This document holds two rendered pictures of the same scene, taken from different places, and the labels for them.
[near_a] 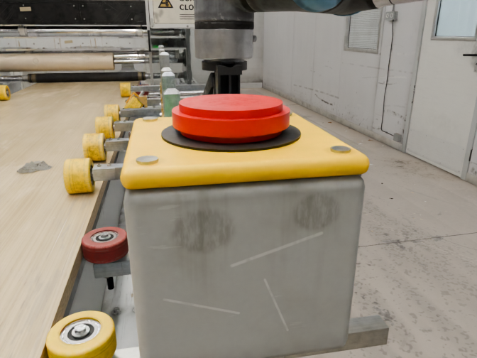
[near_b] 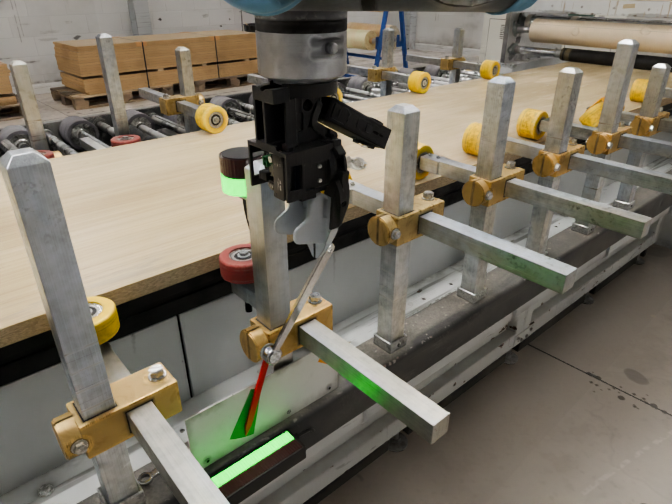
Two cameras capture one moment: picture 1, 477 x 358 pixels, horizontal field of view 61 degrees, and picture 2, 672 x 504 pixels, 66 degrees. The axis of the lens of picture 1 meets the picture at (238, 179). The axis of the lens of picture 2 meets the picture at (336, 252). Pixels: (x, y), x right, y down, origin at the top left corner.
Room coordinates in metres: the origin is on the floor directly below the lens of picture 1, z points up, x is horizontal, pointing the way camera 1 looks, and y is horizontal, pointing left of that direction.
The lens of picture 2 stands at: (0.41, -0.47, 1.30)
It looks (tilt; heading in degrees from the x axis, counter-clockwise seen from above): 28 degrees down; 60
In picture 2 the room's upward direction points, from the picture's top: straight up
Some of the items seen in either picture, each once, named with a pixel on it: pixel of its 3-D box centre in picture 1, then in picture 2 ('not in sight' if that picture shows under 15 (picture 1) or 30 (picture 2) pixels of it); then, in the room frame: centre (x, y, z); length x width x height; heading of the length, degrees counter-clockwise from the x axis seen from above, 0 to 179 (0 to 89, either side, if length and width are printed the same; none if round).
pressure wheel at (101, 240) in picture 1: (107, 261); (246, 281); (0.65, 0.24, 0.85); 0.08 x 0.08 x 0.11
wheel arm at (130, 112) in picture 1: (174, 110); (622, 139); (1.67, 0.27, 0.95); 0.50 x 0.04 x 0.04; 101
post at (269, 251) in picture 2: not in sight; (274, 322); (0.64, 0.10, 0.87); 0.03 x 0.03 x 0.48; 11
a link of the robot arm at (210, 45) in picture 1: (226, 46); (304, 56); (0.66, 0.02, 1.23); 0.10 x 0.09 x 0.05; 101
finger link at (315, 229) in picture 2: not in sight; (312, 231); (0.66, 0.01, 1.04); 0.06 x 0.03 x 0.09; 11
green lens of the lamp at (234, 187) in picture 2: not in sight; (244, 180); (0.63, 0.14, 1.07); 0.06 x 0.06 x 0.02
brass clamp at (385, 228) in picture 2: not in sight; (406, 220); (0.91, 0.15, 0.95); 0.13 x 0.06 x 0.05; 11
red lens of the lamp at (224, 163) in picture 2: not in sight; (243, 161); (0.63, 0.14, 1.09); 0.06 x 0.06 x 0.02
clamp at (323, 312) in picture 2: not in sight; (286, 326); (0.66, 0.10, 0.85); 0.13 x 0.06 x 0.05; 11
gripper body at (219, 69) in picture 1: (225, 100); (299, 138); (0.65, 0.02, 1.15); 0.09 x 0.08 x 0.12; 11
